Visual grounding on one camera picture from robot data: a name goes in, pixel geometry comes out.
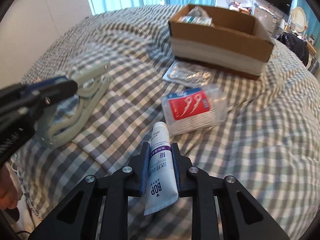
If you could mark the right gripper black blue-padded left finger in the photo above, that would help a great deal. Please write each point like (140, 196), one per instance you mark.
(98, 203)

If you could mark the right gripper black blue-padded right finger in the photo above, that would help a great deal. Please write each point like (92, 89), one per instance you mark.
(222, 208)

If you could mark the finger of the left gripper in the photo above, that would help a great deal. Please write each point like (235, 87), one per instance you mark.
(20, 89)
(49, 95)

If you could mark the pale green folding hanger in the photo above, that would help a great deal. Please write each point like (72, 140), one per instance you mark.
(63, 121)

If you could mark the white purple BOP tube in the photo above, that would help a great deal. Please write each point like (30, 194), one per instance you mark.
(161, 188)

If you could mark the green white medicine box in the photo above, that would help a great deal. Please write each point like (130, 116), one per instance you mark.
(206, 21)

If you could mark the white grey sock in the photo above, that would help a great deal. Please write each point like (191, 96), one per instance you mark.
(198, 12)

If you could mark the person's left hand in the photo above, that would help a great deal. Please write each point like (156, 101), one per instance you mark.
(8, 191)

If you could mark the grey checked bed cover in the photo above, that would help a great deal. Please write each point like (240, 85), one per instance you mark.
(269, 140)

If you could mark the clear floss pick box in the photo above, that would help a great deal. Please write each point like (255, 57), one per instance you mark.
(194, 108)

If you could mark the silver foil blister pack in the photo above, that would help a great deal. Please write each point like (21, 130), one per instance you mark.
(188, 74)

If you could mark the brown cardboard box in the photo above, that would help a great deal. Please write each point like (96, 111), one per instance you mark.
(233, 42)

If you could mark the black jacket on chair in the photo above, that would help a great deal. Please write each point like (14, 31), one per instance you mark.
(296, 45)

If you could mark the silver small fridge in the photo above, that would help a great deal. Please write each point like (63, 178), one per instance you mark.
(269, 20)

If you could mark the teal curtain right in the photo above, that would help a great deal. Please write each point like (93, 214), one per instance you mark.
(313, 22)

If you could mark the oval white vanity mirror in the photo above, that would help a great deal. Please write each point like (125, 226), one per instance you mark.
(298, 18)

